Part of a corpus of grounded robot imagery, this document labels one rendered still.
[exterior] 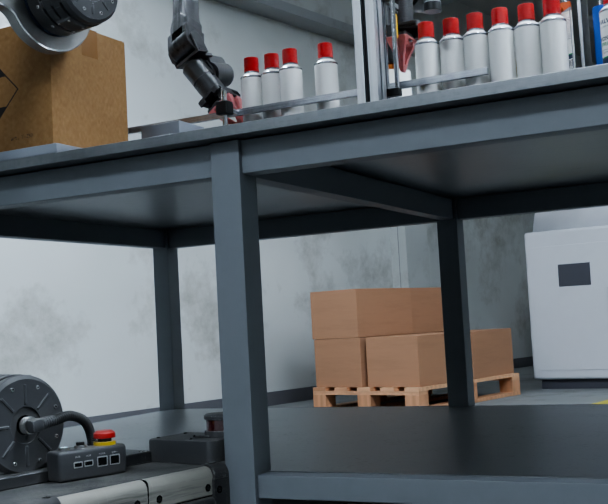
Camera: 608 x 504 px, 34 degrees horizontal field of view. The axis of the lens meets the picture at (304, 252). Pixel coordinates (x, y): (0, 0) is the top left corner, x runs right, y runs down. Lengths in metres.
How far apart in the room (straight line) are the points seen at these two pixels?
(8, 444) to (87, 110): 0.76
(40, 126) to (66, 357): 2.95
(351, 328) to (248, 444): 3.58
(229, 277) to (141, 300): 3.52
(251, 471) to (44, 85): 0.88
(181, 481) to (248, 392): 0.19
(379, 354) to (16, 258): 1.89
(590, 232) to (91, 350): 2.98
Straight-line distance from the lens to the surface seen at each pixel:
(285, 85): 2.21
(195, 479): 1.74
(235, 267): 1.76
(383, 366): 5.22
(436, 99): 1.59
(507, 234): 8.77
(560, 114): 1.57
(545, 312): 6.22
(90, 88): 2.16
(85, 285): 5.03
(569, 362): 6.19
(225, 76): 2.40
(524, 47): 2.04
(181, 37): 2.38
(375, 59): 1.98
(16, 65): 2.15
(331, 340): 5.41
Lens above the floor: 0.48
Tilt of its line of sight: 4 degrees up
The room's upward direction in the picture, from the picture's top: 3 degrees counter-clockwise
